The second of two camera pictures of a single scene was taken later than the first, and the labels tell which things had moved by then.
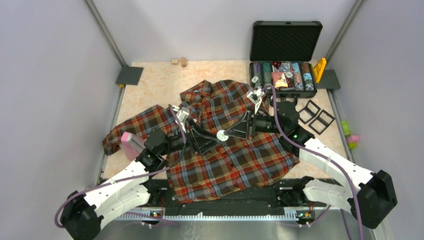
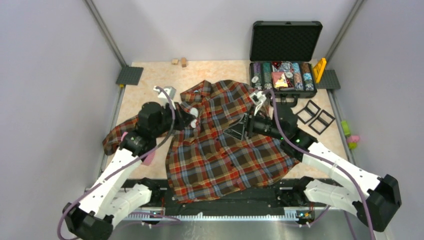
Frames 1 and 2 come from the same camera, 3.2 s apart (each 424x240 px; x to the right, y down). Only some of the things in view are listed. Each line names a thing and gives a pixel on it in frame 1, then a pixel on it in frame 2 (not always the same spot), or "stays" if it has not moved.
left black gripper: (200, 138) -> (183, 118)
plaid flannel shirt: (256, 160) stays
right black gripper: (240, 129) stays
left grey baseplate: (129, 75) stays
